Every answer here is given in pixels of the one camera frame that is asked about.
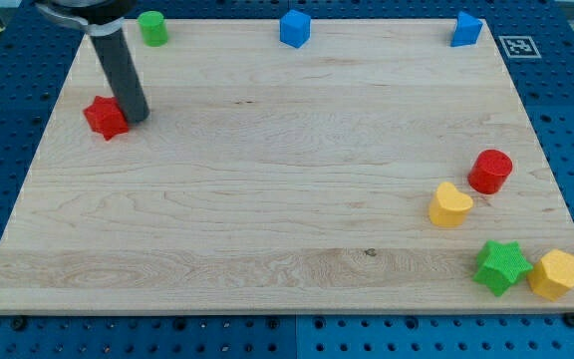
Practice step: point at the red star block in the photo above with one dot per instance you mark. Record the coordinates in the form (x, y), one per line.
(105, 117)

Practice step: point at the red cylinder block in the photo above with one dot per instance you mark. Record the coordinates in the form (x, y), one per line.
(490, 171)

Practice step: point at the yellow heart block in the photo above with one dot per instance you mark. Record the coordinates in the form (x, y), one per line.
(449, 206)

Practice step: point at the green cylinder block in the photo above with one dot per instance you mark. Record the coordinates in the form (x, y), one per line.
(153, 28)

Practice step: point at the green star block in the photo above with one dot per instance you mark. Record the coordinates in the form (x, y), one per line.
(501, 266)

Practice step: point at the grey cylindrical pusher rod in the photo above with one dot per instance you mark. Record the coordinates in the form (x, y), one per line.
(118, 65)

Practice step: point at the yellow hexagon block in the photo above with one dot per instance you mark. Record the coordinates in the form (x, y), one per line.
(552, 275)

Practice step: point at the blue cube block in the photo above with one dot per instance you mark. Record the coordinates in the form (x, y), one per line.
(294, 28)

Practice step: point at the black robot arm end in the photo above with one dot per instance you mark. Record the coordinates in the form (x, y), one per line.
(97, 18)

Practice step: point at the white fiducial marker tag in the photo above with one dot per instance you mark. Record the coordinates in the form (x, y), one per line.
(519, 47)

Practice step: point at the blue triangular prism block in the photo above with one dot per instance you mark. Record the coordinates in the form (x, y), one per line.
(466, 31)

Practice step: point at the wooden board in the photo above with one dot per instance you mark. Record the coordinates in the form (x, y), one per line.
(270, 179)

